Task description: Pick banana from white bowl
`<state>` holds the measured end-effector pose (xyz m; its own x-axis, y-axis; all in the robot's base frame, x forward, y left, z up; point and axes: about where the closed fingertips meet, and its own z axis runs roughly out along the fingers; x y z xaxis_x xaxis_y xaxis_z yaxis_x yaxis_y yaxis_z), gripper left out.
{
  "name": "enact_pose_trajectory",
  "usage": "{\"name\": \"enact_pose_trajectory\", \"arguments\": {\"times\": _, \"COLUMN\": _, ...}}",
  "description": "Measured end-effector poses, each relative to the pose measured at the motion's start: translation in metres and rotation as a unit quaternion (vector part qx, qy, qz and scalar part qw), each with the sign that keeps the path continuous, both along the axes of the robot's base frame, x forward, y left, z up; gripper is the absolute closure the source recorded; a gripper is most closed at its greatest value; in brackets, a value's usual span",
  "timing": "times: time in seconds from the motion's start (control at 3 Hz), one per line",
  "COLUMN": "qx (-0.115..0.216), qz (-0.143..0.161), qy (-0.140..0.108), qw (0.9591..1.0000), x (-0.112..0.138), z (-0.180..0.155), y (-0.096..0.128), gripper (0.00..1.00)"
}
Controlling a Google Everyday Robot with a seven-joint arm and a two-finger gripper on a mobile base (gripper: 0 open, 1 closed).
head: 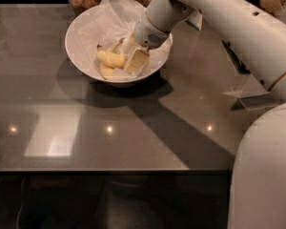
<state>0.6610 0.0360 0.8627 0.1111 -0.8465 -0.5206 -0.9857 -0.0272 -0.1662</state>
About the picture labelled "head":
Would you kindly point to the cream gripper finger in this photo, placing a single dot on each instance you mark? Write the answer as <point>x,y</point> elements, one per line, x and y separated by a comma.
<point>137,58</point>

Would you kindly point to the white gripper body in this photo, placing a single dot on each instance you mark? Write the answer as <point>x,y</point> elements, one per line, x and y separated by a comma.
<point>147,31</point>

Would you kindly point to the yellow banana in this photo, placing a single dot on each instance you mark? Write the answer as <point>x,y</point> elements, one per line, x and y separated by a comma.
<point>107,71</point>
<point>110,58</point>

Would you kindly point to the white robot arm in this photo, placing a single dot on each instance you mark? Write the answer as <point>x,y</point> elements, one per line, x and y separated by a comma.
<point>258,189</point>

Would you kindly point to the white ceramic bowl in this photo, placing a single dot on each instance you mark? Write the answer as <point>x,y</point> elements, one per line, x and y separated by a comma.
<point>76,45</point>

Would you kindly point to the white paper sheet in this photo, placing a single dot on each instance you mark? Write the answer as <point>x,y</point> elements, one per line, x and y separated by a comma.
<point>108,43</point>

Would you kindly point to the black metal rack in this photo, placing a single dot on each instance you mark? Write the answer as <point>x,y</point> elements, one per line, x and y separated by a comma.
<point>238,64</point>

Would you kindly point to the clear acrylic sign holder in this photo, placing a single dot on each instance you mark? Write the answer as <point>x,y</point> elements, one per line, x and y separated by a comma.
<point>252,95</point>

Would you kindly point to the brown paper bag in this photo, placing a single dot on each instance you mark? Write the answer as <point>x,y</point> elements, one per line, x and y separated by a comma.
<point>274,7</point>

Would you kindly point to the white stand post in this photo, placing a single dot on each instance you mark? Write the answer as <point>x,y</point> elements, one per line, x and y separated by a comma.
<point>195,20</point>

